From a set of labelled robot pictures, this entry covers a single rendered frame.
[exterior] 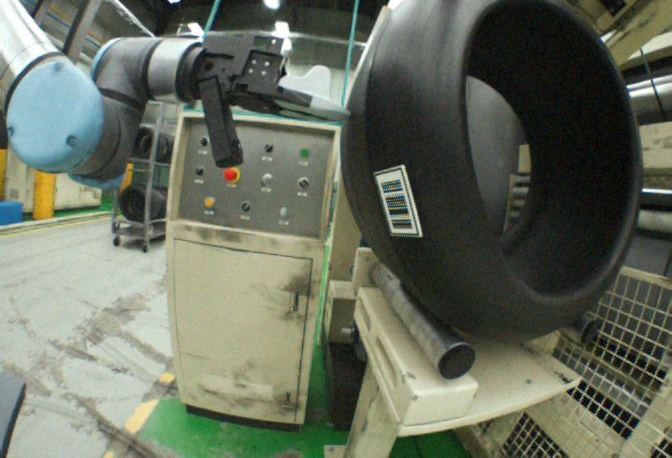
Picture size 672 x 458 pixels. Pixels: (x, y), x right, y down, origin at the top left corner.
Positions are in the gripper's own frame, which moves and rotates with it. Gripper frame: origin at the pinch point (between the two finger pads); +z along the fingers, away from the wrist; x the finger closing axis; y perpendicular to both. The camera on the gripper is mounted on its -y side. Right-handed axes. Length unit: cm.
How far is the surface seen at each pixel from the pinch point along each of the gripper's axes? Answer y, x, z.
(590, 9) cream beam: 55, 0, 54
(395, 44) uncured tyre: 6.6, -9.1, 3.0
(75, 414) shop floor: -126, 25, -82
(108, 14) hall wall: 394, 588, -815
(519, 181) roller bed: 10, 35, 61
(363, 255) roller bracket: -20.1, 23.5, 13.0
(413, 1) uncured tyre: 13.5, -8.7, 4.0
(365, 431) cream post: -77, 26, 31
